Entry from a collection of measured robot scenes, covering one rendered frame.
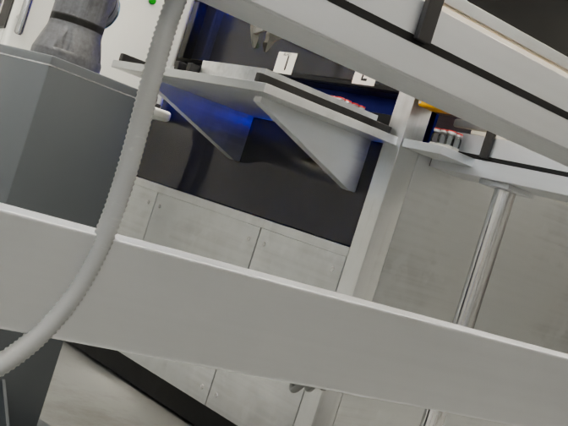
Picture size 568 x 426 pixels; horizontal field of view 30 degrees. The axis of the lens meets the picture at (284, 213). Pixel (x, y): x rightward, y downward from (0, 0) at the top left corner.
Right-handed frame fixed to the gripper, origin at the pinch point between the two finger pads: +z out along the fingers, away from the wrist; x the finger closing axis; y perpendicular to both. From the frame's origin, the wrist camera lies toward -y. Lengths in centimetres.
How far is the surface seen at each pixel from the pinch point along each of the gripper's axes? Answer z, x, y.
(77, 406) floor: 99, 1, -33
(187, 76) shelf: 11.7, -10.0, -9.9
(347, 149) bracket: 17.1, 23.5, 13.1
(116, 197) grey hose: 38, -82, 103
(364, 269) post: 43, 30, 23
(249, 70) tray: 7.9, -7.6, 10.6
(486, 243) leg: 29, 44, 44
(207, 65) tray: 8.0, -7.4, -7.0
